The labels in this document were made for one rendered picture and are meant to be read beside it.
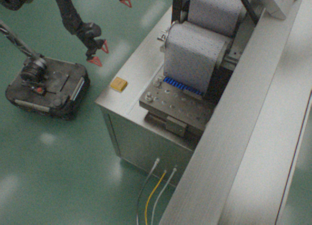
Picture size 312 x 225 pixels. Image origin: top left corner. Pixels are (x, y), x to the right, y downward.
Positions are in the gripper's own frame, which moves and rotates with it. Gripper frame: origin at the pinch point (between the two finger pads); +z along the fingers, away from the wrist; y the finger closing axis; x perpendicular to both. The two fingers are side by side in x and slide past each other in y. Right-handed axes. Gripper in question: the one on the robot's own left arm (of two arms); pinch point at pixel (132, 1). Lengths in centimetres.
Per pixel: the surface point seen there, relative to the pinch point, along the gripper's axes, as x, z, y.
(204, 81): -51, 21, -56
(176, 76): -36, 19, -52
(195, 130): -46, 31, -76
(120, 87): -3, 16, -57
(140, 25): 75, 78, 92
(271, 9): -87, -23, -72
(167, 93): -32, 20, -62
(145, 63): -8.6, 21.8, -34.9
